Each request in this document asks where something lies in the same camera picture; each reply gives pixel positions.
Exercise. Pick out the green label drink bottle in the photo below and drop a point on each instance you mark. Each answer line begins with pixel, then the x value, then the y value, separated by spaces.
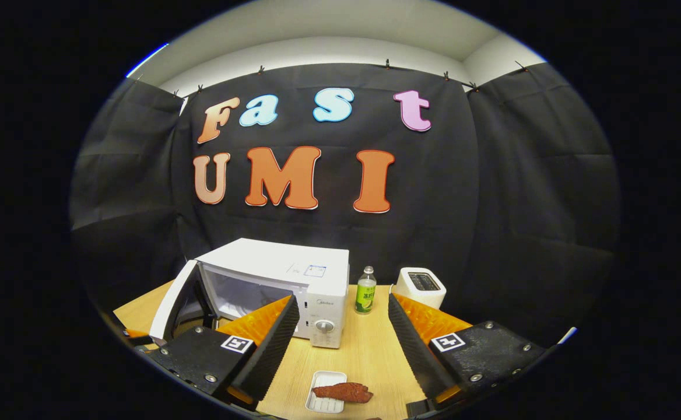
pixel 365 300

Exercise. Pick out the white microwave oven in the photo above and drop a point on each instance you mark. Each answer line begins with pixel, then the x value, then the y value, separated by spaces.
pixel 317 291

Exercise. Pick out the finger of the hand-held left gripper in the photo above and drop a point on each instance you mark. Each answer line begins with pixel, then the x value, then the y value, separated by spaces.
pixel 136 334

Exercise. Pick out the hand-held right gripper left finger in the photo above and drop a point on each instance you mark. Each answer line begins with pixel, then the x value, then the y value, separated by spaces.
pixel 270 356

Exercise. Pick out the white plastic tray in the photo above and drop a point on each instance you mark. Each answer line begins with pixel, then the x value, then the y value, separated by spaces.
pixel 329 377

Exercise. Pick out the white toaster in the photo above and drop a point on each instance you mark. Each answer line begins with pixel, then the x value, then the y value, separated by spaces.
pixel 428 297

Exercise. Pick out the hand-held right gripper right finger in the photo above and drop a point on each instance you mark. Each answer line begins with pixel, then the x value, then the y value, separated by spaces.
pixel 416 350

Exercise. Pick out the reddish brown meat piece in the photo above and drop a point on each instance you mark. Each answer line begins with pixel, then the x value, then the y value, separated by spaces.
pixel 343 392

